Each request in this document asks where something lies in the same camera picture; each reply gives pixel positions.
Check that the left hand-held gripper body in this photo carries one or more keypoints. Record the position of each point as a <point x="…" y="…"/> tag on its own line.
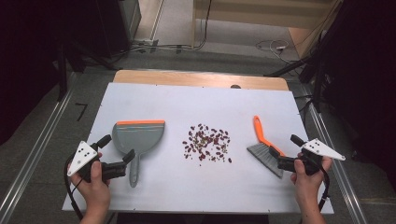
<point x="81" y="157"/>

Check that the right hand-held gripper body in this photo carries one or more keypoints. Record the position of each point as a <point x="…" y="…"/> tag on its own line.
<point x="313" y="161"/>

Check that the orange brush with grey bristles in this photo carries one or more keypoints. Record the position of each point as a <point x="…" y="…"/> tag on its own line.
<point x="264" y="154"/>

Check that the grey dustpan with orange edge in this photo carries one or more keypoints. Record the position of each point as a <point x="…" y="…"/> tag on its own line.
<point x="138" y="138"/>

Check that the pile of red beans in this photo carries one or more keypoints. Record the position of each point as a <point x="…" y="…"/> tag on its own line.
<point x="207" y="143"/>

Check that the person's right hand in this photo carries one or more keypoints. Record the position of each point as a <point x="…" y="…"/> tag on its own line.
<point x="309" y="189"/>

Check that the person's left hand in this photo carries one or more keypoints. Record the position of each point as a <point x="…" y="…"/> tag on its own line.
<point x="93" y="194"/>

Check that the black metal stand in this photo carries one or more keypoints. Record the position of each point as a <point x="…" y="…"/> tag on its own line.
<point x="62" y="77"/>
<point x="317" y="90"/>

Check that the white table cover board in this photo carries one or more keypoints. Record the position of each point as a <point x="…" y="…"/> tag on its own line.
<point x="193" y="186"/>

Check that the dark curtain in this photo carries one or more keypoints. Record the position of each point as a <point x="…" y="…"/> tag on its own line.
<point x="28" y="62"/>
<point x="364" y="77"/>

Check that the wooden table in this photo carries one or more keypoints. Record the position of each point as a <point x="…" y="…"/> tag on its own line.
<point x="186" y="77"/>

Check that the grey power strip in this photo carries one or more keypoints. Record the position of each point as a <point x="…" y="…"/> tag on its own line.
<point x="144" y="43"/>

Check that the grey cabinet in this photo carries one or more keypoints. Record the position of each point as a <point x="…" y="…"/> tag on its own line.
<point x="130" y="15"/>

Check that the light wooden cabinet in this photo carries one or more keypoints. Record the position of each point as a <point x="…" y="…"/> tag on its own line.
<point x="249" y="15"/>

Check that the aluminium floor rail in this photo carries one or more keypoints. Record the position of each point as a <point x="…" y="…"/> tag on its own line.
<point x="43" y="137"/>
<point x="347" y="186"/>

